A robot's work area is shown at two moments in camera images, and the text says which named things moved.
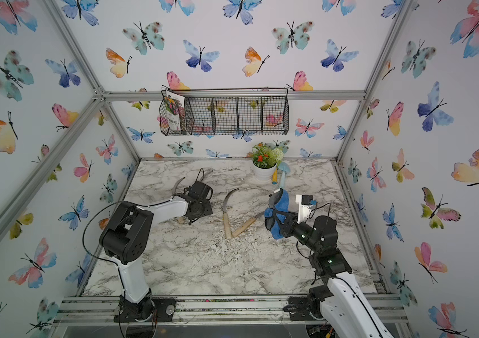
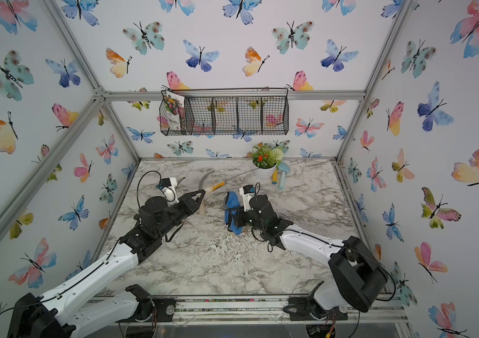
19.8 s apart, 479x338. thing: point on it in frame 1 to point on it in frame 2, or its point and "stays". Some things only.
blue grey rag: x=275 y=215 to x=232 y=201
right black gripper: x=291 y=226 to x=239 y=217
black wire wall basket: x=232 y=111 stays
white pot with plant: x=265 y=161 stays
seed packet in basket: x=174 y=106 stays
